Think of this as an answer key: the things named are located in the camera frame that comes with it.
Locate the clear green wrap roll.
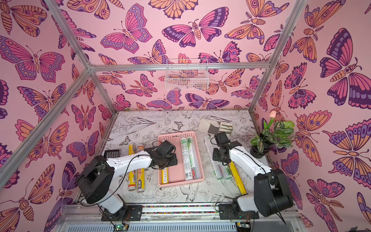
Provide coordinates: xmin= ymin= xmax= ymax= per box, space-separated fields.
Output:
xmin=203 ymin=134 xmax=233 ymax=180

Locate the yellow red wrap roll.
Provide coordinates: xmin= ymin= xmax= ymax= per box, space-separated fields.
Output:
xmin=161 ymin=167 xmax=169 ymax=185
xmin=128 ymin=143 xmax=136 ymax=191

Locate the pink plastic basket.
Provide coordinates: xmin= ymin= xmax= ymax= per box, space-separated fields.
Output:
xmin=158 ymin=131 xmax=205 ymax=187

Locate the white green wrap roll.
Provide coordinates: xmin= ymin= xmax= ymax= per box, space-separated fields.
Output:
xmin=180 ymin=137 xmax=193 ymax=181

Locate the clear silver wrap roll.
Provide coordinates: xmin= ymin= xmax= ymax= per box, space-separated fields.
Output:
xmin=186 ymin=136 xmax=201 ymax=179

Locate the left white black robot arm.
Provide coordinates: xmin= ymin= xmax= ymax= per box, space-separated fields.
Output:
xmin=76 ymin=140 xmax=177 ymax=214

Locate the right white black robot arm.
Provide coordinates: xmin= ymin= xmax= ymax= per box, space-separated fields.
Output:
xmin=213 ymin=132 xmax=294 ymax=217

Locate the yellow wrap box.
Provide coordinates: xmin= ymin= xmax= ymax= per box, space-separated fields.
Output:
xmin=229 ymin=161 xmax=247 ymax=195

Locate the folded beige striped cloth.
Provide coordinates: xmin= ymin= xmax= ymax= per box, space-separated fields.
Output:
xmin=197 ymin=119 xmax=233 ymax=134

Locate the black slotted scoop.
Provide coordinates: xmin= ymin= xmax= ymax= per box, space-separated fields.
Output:
xmin=103 ymin=149 xmax=120 ymax=159

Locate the potted green plant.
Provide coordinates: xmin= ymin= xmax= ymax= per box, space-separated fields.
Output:
xmin=250 ymin=110 xmax=295 ymax=159

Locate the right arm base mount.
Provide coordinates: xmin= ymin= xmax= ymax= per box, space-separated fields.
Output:
xmin=216 ymin=203 xmax=260 ymax=220

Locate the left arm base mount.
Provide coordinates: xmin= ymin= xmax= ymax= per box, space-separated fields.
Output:
xmin=101 ymin=205 xmax=143 ymax=222

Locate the white wire wall basket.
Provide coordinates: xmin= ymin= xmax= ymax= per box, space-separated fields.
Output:
xmin=163 ymin=58 xmax=210 ymax=91

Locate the aluminium front rail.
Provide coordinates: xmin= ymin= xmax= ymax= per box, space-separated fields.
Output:
xmin=53 ymin=203 xmax=306 ymax=232

